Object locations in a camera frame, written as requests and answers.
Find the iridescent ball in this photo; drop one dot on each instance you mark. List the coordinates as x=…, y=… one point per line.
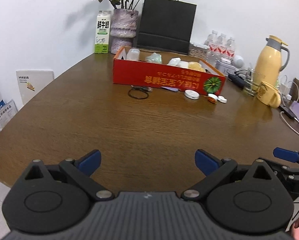
x=154, y=58

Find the purple flat item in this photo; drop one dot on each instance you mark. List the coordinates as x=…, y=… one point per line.
x=169, y=88

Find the blue white bags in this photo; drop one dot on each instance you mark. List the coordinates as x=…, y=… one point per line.
x=4, y=112

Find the black handheld device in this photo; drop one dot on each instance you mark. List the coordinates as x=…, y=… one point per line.
x=235, y=80

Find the white leaning board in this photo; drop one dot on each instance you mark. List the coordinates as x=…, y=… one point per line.
x=39, y=80

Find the yellow white plush toy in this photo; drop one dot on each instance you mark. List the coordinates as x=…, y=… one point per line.
x=195, y=66

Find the small white round tin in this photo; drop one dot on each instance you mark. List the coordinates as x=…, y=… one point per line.
x=222, y=99

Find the clear snack jar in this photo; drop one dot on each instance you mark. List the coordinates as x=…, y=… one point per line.
x=198, y=51

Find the white earbuds case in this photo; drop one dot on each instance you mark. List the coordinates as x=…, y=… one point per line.
x=225, y=60

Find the yellow mug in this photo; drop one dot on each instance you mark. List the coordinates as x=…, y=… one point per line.
x=269, y=96

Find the green white milk carton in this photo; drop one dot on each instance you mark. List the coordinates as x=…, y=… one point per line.
x=102, y=32

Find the white charger plug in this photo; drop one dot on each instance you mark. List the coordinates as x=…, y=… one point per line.
x=287, y=88

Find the clear cotton swab box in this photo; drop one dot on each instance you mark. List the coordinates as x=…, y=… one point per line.
x=133, y=55

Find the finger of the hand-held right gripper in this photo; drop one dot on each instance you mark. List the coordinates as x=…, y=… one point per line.
x=285, y=155

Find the white round speaker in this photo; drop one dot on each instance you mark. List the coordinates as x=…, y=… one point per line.
x=237, y=61

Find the clear drinking glass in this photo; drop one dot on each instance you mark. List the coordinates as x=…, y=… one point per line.
x=250, y=85

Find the red cardboard box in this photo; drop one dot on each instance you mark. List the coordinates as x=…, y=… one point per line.
x=139, y=72

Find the white tin box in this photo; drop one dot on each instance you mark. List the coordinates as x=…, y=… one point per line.
x=224, y=67

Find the yellow thermos jug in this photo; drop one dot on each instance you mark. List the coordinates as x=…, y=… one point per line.
x=267, y=62

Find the black paper bag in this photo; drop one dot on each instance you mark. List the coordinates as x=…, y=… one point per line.
x=164, y=22

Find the small orange round tin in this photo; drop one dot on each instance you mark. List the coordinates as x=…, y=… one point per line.
x=212, y=98

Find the purple marbled vase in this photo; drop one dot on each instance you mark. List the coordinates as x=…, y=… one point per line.
x=123, y=30

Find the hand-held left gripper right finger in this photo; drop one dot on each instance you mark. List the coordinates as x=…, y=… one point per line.
x=205, y=163

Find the black phone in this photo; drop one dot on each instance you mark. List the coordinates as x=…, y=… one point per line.
x=287, y=111

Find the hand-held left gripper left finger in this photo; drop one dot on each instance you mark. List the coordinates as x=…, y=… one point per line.
x=90, y=161

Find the clear water bottle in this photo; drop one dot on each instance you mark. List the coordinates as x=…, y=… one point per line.
x=222, y=45
x=230, y=48
x=212, y=42

